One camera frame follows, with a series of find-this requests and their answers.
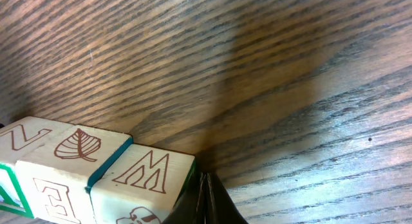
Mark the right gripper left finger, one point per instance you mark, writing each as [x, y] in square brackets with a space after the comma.
[190, 207]

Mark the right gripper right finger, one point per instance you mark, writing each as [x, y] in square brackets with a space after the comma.
[219, 208]

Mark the white letter block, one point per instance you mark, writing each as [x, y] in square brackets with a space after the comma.
[141, 186]

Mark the white patterned block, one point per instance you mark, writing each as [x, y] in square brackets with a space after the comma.
[58, 176]

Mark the green A block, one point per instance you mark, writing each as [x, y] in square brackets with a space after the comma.
[17, 140]

